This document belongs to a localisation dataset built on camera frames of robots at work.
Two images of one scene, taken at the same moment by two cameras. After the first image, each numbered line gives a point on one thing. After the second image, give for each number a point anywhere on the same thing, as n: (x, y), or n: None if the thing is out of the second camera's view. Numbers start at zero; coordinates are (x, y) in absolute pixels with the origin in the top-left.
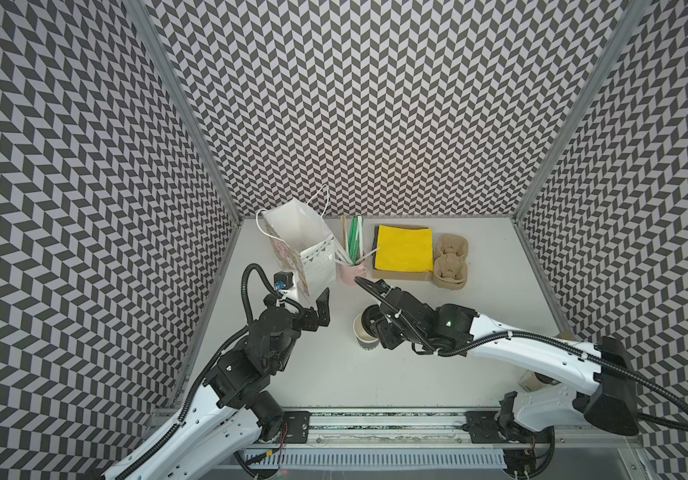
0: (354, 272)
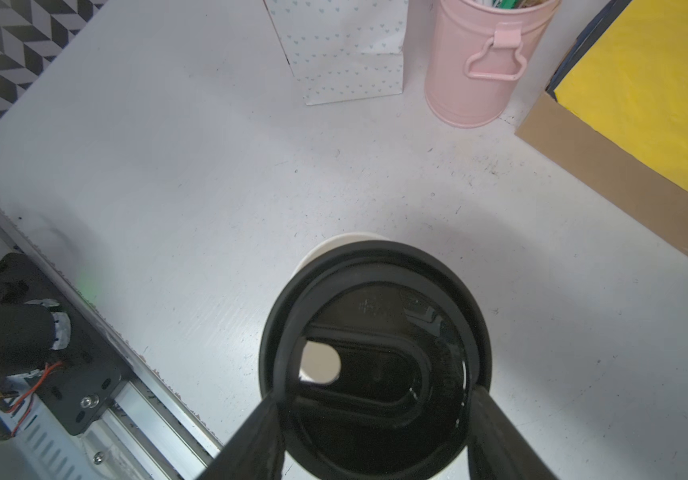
0: (478, 57)
